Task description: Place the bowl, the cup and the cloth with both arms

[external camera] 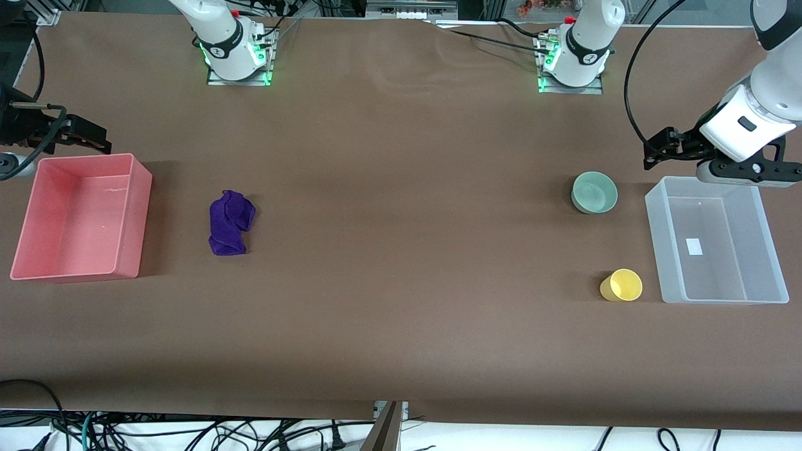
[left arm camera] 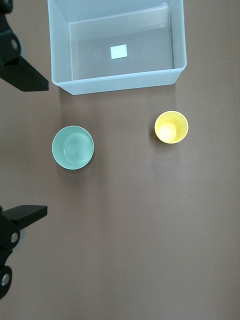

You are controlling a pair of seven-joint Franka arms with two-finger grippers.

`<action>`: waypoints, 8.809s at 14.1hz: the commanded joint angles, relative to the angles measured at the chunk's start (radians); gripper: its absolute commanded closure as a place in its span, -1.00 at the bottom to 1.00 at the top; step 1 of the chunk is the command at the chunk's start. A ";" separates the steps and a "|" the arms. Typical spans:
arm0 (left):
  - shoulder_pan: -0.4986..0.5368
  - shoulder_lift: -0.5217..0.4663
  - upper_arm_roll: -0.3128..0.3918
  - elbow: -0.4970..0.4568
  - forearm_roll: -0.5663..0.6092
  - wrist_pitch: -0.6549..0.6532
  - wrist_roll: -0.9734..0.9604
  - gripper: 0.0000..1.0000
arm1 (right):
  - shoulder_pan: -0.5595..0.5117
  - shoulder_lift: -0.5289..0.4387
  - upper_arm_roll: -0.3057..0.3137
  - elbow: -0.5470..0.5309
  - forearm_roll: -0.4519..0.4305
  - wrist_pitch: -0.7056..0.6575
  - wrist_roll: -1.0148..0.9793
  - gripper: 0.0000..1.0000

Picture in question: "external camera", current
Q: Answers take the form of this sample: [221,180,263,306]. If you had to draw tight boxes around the white power strip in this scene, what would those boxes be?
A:
[367,0,458,18]

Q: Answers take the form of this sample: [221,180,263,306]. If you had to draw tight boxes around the pink plastic bin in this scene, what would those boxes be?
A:
[9,153,153,283]

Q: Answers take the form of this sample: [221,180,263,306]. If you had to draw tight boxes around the yellow plastic cup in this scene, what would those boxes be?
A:
[600,268,643,303]

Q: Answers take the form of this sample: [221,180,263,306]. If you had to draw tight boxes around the black cable on table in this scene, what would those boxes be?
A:
[432,23,543,51]
[498,18,552,41]

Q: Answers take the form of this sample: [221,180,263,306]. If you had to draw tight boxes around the clear plastic bin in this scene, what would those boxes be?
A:
[645,176,790,305]

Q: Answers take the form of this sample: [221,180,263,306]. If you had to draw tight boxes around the thick black floor cable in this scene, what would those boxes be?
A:
[0,378,68,434]

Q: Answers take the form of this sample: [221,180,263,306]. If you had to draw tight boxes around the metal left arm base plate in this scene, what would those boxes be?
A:
[538,34,604,95]

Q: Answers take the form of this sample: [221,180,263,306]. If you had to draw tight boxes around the pale green bowl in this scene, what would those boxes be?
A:
[571,171,618,215]

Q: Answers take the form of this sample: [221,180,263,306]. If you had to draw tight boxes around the orange background items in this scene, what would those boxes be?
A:
[519,0,565,16]

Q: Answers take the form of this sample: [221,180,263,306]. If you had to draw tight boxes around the metal table leg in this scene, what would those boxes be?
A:
[363,401,404,451]

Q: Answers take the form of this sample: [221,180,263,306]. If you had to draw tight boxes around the purple cloth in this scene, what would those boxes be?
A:
[209,189,256,256]

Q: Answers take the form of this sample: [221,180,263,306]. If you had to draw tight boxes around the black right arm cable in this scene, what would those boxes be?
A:
[0,28,68,182]

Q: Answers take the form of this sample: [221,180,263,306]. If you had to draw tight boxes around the tangled black floor cables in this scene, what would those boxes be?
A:
[94,415,355,451]

